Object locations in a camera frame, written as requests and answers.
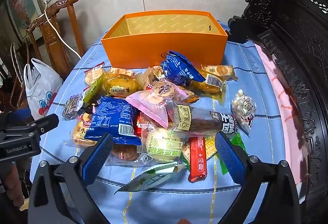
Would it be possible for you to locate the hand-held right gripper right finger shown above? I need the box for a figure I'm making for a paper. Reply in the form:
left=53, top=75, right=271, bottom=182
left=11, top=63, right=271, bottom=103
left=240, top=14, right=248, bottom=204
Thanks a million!
left=215, top=133, right=301, bottom=224

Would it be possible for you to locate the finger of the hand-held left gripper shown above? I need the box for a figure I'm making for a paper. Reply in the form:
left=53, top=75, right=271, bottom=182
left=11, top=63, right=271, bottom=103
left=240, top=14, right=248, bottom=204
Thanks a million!
left=6, top=108, right=33, bottom=124
left=25, top=113, right=60, bottom=135

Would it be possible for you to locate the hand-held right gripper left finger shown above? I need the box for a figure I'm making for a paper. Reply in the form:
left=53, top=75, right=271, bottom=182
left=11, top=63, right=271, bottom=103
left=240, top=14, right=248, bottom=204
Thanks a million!
left=27, top=133, right=114, bottom=224

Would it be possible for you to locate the green candy wrapper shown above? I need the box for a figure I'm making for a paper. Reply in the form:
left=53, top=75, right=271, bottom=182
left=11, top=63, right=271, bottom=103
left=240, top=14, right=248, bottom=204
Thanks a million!
left=219, top=134, right=250, bottom=176

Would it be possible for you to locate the yellow bar packet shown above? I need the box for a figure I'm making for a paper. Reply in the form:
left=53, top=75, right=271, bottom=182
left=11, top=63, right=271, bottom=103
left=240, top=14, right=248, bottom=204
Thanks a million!
left=204, top=137, right=218, bottom=160

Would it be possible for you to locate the brown cake clear packet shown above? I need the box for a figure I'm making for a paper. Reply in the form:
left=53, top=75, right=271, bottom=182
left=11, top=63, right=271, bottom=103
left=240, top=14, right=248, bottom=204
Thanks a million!
left=109, top=143, right=144, bottom=165

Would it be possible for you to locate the orange label bread packet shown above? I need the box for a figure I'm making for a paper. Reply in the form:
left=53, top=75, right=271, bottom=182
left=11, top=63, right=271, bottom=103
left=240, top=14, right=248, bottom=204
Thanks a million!
left=64, top=111, right=96, bottom=149

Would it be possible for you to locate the red bar packet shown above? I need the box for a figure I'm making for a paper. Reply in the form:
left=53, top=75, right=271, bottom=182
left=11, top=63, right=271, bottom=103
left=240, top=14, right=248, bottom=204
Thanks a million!
left=189, top=136, right=208, bottom=183

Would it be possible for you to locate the sunflower seed packet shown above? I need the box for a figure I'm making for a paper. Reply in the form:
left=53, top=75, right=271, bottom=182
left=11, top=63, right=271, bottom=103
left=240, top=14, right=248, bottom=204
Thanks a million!
left=62, top=93, right=85, bottom=121

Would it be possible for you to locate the large blue snack packet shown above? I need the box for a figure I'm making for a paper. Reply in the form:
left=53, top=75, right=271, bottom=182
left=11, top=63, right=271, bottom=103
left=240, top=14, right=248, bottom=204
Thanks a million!
left=84, top=95, right=142, bottom=146

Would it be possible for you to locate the clear cracker packet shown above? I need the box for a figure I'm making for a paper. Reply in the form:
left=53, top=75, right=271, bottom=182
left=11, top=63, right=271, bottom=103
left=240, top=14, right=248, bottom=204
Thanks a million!
left=181, top=141, right=195, bottom=171

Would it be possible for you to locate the dark sausage packet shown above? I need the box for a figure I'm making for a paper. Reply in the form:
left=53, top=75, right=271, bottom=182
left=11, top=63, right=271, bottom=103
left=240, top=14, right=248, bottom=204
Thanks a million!
left=172, top=102, right=240, bottom=137

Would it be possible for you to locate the shiny red snack packet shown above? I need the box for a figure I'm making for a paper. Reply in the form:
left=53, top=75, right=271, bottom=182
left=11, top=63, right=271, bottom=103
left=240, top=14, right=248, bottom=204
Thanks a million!
left=134, top=113, right=149, bottom=137

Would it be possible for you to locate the white nuts packet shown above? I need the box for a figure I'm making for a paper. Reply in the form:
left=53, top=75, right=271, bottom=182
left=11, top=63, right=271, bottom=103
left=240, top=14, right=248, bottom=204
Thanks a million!
left=231, top=89, right=257, bottom=133

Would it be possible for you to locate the green white snack packet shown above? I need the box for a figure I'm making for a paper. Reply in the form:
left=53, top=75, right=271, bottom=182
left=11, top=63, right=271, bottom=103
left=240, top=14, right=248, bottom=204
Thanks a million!
left=114, top=162, right=187, bottom=193

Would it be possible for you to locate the green label cake packet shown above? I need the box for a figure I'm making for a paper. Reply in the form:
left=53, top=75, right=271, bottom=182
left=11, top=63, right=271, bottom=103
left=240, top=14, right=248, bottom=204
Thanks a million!
left=138, top=127, right=189, bottom=165

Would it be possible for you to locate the pink cookie packet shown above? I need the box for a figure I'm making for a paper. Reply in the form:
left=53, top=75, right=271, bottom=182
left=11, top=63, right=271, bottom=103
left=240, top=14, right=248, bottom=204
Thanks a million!
left=125, top=91, right=169, bottom=129
left=146, top=80, right=191, bottom=103

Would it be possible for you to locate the red trim biscuit packet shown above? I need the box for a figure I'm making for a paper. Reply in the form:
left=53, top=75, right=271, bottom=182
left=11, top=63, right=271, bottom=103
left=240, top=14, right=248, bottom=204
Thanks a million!
left=84, top=62, right=106, bottom=87

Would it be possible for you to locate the small orange snack packet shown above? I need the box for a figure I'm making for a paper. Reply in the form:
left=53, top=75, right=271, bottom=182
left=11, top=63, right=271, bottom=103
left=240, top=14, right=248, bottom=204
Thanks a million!
left=177, top=86, right=200, bottom=103

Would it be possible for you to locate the long yellow cake packet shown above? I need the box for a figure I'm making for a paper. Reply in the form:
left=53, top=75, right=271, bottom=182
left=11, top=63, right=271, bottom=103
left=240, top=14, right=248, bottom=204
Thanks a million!
left=188, top=70, right=226, bottom=105

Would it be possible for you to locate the square biscuit packet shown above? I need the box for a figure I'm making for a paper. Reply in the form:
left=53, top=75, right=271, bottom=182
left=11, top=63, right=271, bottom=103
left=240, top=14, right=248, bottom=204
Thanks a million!
left=200, top=64, right=238, bottom=82

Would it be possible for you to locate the brown pastry packet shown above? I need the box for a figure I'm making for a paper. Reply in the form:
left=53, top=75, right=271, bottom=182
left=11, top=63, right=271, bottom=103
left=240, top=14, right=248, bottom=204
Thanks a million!
left=140, top=65, right=166, bottom=90

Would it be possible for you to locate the small blue snack packet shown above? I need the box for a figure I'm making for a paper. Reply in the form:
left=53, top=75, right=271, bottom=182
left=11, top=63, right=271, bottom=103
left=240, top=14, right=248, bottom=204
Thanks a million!
left=161, top=50, right=206, bottom=86

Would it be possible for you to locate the orange cardboard box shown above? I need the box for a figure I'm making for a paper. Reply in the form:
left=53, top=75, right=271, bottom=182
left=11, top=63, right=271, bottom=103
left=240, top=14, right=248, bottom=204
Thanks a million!
left=101, top=10, right=228, bottom=69

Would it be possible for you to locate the person's left hand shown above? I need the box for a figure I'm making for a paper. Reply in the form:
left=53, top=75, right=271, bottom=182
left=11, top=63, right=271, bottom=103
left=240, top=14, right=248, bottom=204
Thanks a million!
left=0, top=163, right=25, bottom=214

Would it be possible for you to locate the white plastic bag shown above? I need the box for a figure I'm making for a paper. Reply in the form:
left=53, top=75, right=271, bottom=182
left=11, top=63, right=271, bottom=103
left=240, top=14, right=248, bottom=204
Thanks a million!
left=24, top=58, right=63, bottom=121

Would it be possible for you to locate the dark wooden chair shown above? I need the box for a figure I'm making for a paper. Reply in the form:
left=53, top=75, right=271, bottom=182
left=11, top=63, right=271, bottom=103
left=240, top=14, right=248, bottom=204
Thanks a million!
left=0, top=42, right=28, bottom=112

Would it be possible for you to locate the pink cloth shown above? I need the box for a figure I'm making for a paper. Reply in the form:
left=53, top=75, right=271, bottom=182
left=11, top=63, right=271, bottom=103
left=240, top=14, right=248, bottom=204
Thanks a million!
left=252, top=42, right=310, bottom=185

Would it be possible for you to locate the blue checked tablecloth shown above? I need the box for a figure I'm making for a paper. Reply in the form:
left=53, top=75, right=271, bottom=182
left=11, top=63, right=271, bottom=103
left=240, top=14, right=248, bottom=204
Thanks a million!
left=29, top=20, right=290, bottom=224

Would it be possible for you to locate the carved wooden chair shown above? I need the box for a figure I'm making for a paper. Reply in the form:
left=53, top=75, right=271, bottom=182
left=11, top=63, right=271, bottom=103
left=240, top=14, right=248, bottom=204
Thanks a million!
left=25, top=0, right=85, bottom=76

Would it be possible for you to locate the dark carved wooden furniture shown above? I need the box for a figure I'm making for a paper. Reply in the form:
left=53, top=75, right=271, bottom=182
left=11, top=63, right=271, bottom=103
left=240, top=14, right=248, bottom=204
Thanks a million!
left=228, top=0, right=328, bottom=224

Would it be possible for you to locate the white power cable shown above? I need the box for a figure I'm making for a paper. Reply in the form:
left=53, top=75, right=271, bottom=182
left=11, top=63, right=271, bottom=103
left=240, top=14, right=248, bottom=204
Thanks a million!
left=42, top=0, right=82, bottom=58

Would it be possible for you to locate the framed wall picture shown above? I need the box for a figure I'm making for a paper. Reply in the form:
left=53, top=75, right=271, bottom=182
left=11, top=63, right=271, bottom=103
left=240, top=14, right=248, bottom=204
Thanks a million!
left=5, top=0, right=43, bottom=40

